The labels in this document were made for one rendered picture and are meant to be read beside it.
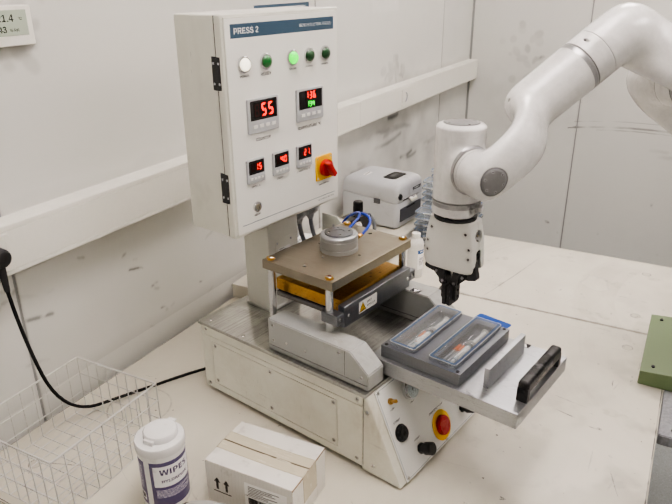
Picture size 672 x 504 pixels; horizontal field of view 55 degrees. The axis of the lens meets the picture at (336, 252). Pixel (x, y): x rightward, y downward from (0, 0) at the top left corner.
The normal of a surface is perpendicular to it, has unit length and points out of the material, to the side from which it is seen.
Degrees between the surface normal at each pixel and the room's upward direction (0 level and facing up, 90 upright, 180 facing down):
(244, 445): 2
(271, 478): 3
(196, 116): 90
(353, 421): 90
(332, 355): 90
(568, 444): 0
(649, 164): 90
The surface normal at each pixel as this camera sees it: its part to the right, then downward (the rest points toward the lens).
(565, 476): 0.00, -0.92
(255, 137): 0.78, 0.24
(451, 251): -0.62, 0.35
